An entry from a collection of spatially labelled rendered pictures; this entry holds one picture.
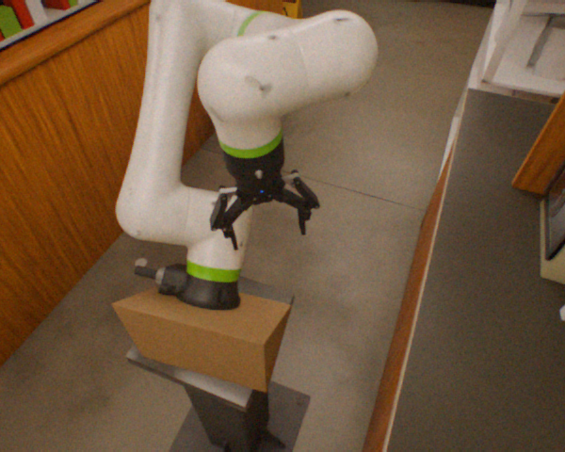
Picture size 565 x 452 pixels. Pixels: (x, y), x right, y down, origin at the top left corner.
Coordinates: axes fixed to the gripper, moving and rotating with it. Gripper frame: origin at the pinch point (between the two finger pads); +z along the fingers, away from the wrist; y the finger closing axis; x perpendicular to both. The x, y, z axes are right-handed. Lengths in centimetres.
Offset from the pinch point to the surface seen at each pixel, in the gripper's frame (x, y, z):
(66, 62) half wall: -131, 68, 31
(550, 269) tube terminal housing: 7, -74, 36
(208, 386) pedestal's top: 18.6, 20.6, 28.8
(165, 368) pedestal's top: 12.3, 30.3, 28.5
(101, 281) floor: -78, 94, 128
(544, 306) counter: 16, -68, 39
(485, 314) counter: 15, -51, 37
